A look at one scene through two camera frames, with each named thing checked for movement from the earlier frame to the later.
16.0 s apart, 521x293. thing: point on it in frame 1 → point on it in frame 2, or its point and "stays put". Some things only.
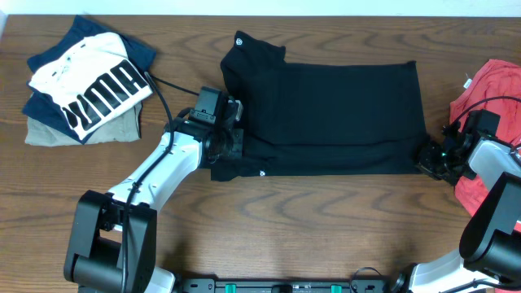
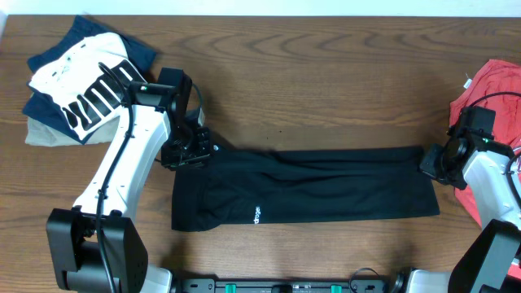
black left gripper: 237,143 → 189,150
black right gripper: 430,155 stays put
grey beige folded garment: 38,133 stays put
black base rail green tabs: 284,286 stays put
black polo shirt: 303,120 → 245,186
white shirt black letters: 93,81 stays put
